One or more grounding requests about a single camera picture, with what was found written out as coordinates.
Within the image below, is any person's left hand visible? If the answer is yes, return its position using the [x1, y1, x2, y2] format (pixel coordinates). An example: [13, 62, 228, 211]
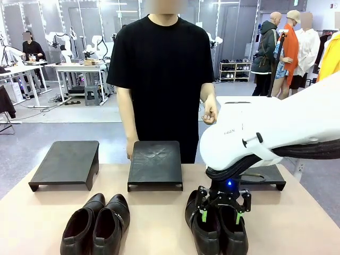
[201, 99, 219, 125]

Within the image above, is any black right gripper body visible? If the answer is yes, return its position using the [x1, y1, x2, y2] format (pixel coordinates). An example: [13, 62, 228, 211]
[209, 178, 242, 208]

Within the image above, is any mannequin in orange garment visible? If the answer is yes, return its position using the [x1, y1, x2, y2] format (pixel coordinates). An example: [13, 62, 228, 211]
[270, 10, 301, 100]

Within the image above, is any person's right forearm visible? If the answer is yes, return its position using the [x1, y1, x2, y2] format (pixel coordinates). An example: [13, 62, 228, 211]
[118, 110, 139, 142]

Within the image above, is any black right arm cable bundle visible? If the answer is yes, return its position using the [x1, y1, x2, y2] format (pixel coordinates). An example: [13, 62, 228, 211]
[206, 138, 340, 184]

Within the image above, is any mannequin in dark green coat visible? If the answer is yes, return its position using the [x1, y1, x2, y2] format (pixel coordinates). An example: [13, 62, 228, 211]
[251, 12, 282, 97]

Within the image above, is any wooden shoe rack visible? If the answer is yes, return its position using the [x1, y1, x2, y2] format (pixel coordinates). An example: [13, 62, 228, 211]
[219, 61, 252, 82]

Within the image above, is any black sloped shoe stand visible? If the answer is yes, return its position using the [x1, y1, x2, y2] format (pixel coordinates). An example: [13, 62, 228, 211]
[28, 140, 100, 192]
[239, 164, 287, 191]

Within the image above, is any mannequin in yellow hoodie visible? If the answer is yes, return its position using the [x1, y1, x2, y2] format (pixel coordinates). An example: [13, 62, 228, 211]
[316, 31, 340, 83]

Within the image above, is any long white background table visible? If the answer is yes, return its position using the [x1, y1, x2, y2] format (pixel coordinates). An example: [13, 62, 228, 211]
[0, 65, 53, 108]

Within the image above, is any grey plastic stool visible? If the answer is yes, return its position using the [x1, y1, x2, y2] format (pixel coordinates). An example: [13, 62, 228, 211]
[84, 84, 102, 107]

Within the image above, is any scuffed black shoe stand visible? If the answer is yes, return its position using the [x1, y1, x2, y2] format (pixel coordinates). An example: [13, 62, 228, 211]
[127, 140, 184, 192]

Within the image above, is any background person in black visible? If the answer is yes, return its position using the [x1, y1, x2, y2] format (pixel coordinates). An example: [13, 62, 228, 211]
[22, 30, 46, 63]

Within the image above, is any black jacket on chair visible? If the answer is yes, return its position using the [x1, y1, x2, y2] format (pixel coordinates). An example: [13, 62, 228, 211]
[0, 84, 16, 135]

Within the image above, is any black leather shoe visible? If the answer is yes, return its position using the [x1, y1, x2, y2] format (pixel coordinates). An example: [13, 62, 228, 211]
[217, 206, 249, 255]
[184, 189, 222, 255]

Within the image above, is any white background work table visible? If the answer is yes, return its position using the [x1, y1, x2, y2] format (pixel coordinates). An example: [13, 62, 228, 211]
[45, 62, 111, 106]

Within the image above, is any person's left forearm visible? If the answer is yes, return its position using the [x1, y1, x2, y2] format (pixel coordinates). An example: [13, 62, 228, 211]
[200, 83, 217, 103]

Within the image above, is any person's right hand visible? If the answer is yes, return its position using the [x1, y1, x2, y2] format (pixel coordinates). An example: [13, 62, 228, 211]
[126, 139, 138, 162]

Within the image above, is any person in white shirt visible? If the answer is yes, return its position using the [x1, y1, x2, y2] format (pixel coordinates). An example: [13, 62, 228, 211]
[289, 12, 321, 96]

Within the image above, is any person in black t-shirt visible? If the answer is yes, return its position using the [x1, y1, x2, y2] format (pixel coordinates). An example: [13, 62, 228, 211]
[106, 0, 215, 164]

